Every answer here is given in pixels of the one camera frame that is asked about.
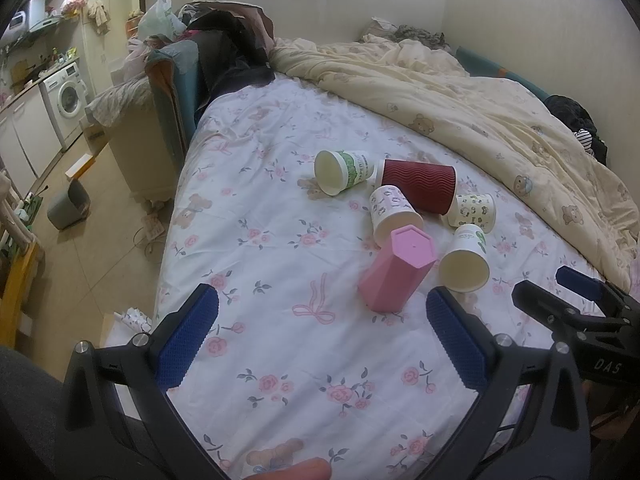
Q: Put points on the small panda print paper cup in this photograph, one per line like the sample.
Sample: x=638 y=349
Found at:
x=470 y=210

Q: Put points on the black clothing heap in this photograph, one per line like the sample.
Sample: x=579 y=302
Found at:
x=577 y=120

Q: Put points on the white plastic bag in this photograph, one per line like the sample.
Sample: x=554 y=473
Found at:
x=159 y=19

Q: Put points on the dark clothing pile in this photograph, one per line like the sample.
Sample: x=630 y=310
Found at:
x=235 y=55

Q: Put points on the grey range hood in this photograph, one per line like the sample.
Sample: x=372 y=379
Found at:
x=37 y=16

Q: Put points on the floral bed sheet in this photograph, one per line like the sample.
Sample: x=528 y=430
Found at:
x=280 y=240

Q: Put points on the dark red ripple paper cup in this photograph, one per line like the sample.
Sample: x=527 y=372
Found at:
x=417 y=185

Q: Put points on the green label paper cup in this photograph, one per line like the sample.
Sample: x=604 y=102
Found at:
x=342 y=170

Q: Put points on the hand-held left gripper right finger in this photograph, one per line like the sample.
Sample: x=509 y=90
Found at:
x=457 y=345

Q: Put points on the white washing machine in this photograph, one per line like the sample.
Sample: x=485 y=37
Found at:
x=65 y=94

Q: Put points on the yellow wooden stool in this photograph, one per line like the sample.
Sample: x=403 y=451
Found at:
x=17 y=285

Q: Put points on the white cartoon print paper cup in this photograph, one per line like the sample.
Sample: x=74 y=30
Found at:
x=395 y=212

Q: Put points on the hanging beige cloth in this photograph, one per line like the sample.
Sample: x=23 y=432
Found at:
x=100 y=10

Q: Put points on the patterned tissue pack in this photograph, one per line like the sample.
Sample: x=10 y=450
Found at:
x=132 y=319

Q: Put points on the white green leaf paper cup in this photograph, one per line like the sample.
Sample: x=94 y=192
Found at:
x=465 y=262

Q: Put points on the cream bear print duvet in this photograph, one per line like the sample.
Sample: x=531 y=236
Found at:
x=475 y=105

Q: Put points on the person's left hand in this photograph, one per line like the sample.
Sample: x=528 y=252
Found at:
x=295 y=470

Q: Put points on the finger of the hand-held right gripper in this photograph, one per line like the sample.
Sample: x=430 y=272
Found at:
x=580 y=280
x=537 y=300

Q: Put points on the teal armchair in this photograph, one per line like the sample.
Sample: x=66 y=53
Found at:
x=172 y=90

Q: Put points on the grey trash bin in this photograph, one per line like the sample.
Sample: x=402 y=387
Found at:
x=70 y=205

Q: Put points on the pink hexagonal cup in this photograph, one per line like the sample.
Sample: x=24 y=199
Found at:
x=397 y=272

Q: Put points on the white kitchen cabinet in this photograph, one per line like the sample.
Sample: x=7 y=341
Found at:
x=22 y=130

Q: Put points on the dark patterned blanket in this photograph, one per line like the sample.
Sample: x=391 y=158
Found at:
x=417 y=35

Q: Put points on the flat cardboard box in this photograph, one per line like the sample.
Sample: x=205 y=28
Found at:
x=80 y=166

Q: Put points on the white power strip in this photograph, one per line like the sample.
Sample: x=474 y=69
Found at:
x=152 y=227

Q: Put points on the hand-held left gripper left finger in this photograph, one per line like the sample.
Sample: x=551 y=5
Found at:
x=190 y=340

